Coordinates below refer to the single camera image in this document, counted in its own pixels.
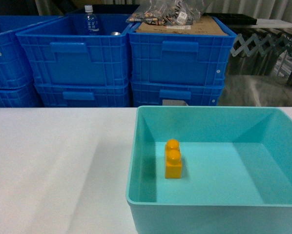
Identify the blue crate bottom middle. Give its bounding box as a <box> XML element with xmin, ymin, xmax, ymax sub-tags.
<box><xmin>34</xmin><ymin>83</ymin><xmax>130</xmax><ymax>107</ymax></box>

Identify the clear plastic water bottle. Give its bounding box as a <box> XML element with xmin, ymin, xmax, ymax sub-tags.
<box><xmin>83</xmin><ymin>5</ymin><xmax>100</xmax><ymax>36</ymax></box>

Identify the black tray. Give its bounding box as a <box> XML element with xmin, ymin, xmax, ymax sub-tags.
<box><xmin>204</xmin><ymin>13</ymin><xmax>257</xmax><ymax>25</ymax></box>

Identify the blue crate top right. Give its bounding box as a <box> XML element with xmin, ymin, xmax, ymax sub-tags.
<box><xmin>129</xmin><ymin>17</ymin><xmax>237</xmax><ymax>86</ymax></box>

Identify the yellow toy block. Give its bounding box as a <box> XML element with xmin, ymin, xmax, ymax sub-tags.
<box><xmin>165</xmin><ymin>139</ymin><xmax>182</xmax><ymax>179</ymax></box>

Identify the brown cardboard sheet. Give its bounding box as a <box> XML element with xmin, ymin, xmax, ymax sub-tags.
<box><xmin>135</xmin><ymin>16</ymin><xmax>228</xmax><ymax>36</ymax></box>

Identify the blue crate top middle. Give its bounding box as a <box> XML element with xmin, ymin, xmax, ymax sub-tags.
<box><xmin>16</xmin><ymin>14</ymin><xmax>131</xmax><ymax>86</ymax></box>

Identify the silver metal can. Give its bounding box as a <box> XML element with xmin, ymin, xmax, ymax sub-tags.
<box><xmin>111</xmin><ymin>32</ymin><xmax>121</xmax><ymax>36</ymax></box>

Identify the clear bag of parts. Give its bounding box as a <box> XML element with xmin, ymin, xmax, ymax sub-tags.
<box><xmin>126</xmin><ymin>0</ymin><xmax>208</xmax><ymax>26</ymax></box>

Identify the blue crate bottom left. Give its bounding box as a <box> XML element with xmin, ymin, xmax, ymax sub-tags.
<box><xmin>0</xmin><ymin>83</ymin><xmax>43</xmax><ymax>108</ymax></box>

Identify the white foam board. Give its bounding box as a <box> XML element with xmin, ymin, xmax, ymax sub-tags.
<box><xmin>250</xmin><ymin>19</ymin><xmax>292</xmax><ymax>29</ymax></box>

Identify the grey expandable roller conveyor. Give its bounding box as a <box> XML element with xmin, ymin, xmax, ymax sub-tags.
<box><xmin>230</xmin><ymin>28</ymin><xmax>292</xmax><ymax>58</ymax></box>

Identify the teal plastic box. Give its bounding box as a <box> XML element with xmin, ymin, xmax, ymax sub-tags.
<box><xmin>126</xmin><ymin>106</ymin><xmax>292</xmax><ymax>234</ymax></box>

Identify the blue crate top left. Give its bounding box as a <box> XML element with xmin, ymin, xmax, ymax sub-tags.
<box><xmin>0</xmin><ymin>16</ymin><xmax>58</xmax><ymax>89</ymax></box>

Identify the blue crate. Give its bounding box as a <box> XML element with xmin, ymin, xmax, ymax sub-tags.
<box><xmin>16</xmin><ymin>14</ymin><xmax>131</xmax><ymax>86</ymax></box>
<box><xmin>0</xmin><ymin>83</ymin><xmax>43</xmax><ymax>108</ymax></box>
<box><xmin>129</xmin><ymin>17</ymin><xmax>237</xmax><ymax>86</ymax></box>
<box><xmin>34</xmin><ymin>83</ymin><xmax>130</xmax><ymax>107</ymax></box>
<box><xmin>130</xmin><ymin>81</ymin><xmax>225</xmax><ymax>107</ymax></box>
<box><xmin>0</xmin><ymin>16</ymin><xmax>58</xmax><ymax>89</ymax></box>

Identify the blue crate bottom right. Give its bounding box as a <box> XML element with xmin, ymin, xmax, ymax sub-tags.
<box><xmin>130</xmin><ymin>81</ymin><xmax>225</xmax><ymax>107</ymax></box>

